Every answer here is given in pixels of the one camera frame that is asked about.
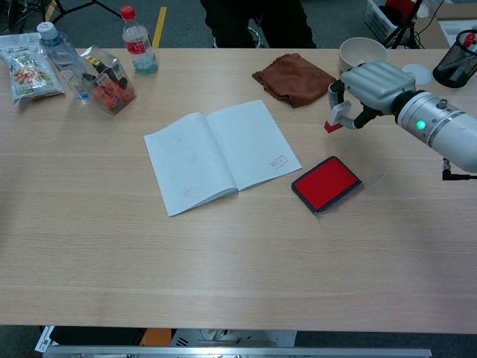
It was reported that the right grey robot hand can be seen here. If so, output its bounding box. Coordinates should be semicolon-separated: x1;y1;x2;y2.
327;60;417;131

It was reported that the small red white stamp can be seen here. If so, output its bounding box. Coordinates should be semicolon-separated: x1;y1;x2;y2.
323;101;352;134

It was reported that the clear plastic lid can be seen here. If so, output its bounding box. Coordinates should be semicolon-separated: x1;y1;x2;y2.
315;172;387;219

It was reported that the red ink pad black case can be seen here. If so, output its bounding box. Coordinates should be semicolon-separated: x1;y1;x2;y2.
291;155;363;216

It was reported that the open lined notebook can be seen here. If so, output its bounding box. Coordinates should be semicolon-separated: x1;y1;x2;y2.
143;99;303;218

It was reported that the cream bowl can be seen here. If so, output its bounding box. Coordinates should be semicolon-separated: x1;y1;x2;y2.
338;37;389;75

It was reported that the white round coaster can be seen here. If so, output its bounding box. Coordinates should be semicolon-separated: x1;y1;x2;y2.
401;63;434;87

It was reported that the black tripod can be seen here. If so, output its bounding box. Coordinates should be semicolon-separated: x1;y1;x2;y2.
7;0;124;31
382;0;428;49

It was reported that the white plastic basket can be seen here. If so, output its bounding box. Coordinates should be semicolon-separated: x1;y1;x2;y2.
364;0;402;38

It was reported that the brown cardboard box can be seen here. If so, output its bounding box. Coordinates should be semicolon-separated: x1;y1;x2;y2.
413;0;477;50

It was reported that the brown folded cloth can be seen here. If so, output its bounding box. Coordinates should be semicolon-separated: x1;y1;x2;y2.
251;53;338;109

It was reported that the black mesh pen holder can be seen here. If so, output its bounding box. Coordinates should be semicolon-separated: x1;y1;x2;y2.
432;29;477;89

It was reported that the person in black trousers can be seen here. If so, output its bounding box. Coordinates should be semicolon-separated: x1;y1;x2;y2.
199;0;318;49

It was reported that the chrome stool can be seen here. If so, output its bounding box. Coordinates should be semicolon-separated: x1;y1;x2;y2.
245;16;270;49

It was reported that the red cap soda bottle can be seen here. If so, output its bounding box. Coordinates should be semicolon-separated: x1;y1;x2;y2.
120;4;159;75

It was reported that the clear bag of orange items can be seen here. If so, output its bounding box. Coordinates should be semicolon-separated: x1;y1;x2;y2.
76;45;138;116

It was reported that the white equipment under table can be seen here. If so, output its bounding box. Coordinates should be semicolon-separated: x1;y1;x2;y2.
171;328;297;348

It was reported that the clear white cap water bottle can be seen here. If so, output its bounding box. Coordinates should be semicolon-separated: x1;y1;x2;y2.
37;21;92;104

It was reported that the orange object under table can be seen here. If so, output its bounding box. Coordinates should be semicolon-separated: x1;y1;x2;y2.
141;327;173;347

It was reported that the nut snack bag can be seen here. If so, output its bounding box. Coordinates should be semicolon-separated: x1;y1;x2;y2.
0;32;66;105

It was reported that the white printed label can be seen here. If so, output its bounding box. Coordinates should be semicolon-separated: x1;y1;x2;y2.
34;325;57;354

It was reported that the aluminium rail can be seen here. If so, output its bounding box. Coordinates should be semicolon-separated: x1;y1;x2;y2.
42;346;433;358

